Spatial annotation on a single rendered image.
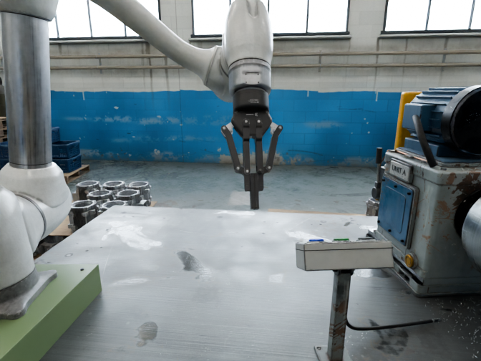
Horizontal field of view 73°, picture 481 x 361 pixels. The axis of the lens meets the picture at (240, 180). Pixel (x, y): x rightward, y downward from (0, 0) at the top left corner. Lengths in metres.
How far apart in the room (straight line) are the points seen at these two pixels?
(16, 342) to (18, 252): 0.19
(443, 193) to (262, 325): 0.56
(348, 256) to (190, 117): 5.76
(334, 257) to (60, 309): 0.63
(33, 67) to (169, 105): 5.46
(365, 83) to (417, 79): 0.85
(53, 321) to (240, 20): 0.77
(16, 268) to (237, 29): 0.71
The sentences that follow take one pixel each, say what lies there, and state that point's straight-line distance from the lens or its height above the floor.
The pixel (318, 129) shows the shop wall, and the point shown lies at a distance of 6.11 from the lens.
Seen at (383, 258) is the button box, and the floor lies 1.05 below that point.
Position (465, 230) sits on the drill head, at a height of 1.04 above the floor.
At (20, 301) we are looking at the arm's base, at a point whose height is 0.90.
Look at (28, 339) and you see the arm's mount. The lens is 0.85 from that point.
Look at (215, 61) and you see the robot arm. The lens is 0.83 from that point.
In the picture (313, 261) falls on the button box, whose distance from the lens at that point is 0.63.
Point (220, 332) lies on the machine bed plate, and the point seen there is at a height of 0.80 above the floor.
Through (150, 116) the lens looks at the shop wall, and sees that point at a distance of 6.52.
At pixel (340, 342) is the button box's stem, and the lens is 0.77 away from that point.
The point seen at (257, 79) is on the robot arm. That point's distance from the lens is 0.67.
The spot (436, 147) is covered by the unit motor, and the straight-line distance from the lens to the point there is 1.07.
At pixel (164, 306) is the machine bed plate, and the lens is 0.94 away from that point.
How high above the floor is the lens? 1.35
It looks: 16 degrees down
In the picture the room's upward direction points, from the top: straight up
